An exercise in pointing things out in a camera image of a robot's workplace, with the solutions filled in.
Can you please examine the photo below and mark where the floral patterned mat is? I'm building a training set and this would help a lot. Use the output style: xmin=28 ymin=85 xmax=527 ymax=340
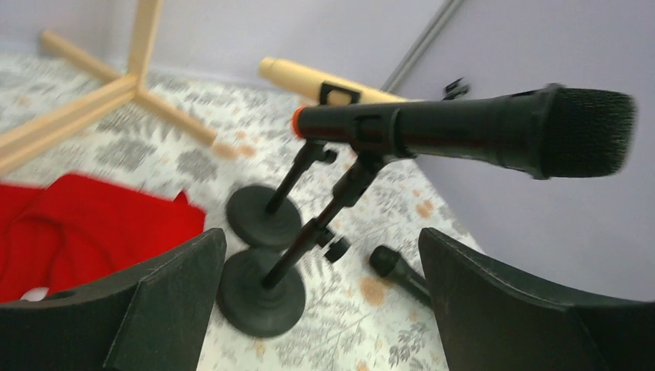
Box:
xmin=8 ymin=74 xmax=476 ymax=370

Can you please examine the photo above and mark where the black microphone orange tip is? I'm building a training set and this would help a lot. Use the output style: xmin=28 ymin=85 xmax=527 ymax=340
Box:
xmin=291 ymin=84 xmax=636 ymax=179

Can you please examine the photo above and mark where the wooden clothes rack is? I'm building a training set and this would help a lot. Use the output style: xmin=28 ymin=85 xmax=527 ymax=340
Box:
xmin=1 ymin=1 xmax=217 ymax=175

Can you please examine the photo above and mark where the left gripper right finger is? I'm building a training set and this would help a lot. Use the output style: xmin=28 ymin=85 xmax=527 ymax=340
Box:
xmin=418 ymin=228 xmax=654 ymax=370

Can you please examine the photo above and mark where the black mic stand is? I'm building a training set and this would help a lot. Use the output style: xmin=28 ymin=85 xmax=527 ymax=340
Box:
xmin=226 ymin=141 xmax=338 ymax=253
xmin=216 ymin=114 xmax=406 ymax=339

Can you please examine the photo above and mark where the beige microphone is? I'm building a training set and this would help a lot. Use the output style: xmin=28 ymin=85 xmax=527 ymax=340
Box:
xmin=259 ymin=57 xmax=406 ymax=105

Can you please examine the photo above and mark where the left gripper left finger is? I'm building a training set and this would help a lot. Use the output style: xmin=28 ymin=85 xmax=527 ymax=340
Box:
xmin=1 ymin=228 xmax=226 ymax=370

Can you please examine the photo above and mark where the red folded shirt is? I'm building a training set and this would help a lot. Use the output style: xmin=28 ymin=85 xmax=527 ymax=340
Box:
xmin=1 ymin=173 xmax=205 ymax=302

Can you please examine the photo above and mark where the black mic stand corner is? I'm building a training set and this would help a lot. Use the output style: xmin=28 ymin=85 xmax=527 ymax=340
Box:
xmin=443 ymin=77 xmax=470 ymax=100

